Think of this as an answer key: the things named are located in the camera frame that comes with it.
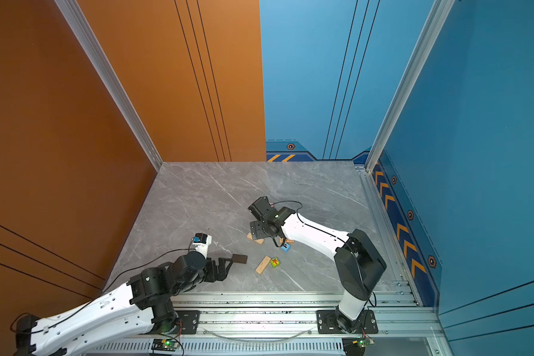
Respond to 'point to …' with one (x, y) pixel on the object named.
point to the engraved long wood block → (262, 264)
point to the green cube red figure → (275, 262)
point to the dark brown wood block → (239, 258)
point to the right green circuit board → (356, 346)
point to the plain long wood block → (259, 241)
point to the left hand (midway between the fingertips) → (225, 260)
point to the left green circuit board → (165, 345)
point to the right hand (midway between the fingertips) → (262, 229)
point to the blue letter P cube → (286, 247)
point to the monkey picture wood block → (287, 240)
